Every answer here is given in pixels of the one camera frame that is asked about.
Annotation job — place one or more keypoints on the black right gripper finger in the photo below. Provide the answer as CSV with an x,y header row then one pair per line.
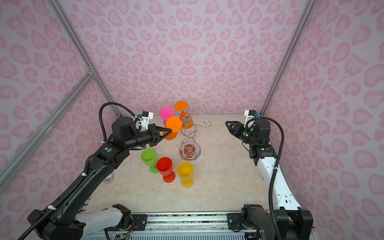
x,y
233,129
228,123

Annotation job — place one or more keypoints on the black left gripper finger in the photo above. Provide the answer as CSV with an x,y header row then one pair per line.
x,y
154,127
161,134

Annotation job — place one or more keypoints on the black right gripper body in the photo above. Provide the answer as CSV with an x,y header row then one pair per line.
x,y
247,135

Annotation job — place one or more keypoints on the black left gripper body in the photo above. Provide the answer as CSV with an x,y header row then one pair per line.
x,y
147,137

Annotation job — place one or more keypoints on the magenta plastic wine glass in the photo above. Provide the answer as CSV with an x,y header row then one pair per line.
x,y
166,113

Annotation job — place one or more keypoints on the orange plastic wine glass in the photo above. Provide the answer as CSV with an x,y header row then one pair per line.
x,y
185,117
175,124

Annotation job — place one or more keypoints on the green plastic wine glass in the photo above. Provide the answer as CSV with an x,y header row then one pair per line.
x,y
150,158

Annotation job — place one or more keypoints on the red plastic wine glass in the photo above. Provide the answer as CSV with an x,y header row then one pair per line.
x,y
165,168

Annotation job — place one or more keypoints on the yellow plastic wine glass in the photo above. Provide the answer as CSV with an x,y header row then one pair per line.
x,y
186,171

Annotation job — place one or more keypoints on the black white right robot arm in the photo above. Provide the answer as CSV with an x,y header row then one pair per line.
x,y
285,219

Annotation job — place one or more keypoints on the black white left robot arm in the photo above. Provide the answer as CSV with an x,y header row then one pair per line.
x,y
58,220

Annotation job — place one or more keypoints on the small red white packet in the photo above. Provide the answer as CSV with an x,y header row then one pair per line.
x,y
109,179

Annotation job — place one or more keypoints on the chrome wire wine glass rack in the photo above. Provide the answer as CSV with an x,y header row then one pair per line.
x,y
189,149

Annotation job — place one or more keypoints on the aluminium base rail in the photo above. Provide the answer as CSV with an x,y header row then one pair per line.
x,y
192,225

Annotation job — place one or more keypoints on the aluminium corner frame post right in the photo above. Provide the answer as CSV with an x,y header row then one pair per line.
x,y
304,19

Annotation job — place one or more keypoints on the aluminium corner frame post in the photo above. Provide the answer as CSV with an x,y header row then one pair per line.
x,y
64,20
304,19

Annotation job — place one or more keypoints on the aluminium diagonal frame bar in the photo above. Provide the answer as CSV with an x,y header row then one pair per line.
x,y
20,159

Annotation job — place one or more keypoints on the aluminium corner frame post left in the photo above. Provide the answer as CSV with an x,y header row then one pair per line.
x,y
64,20

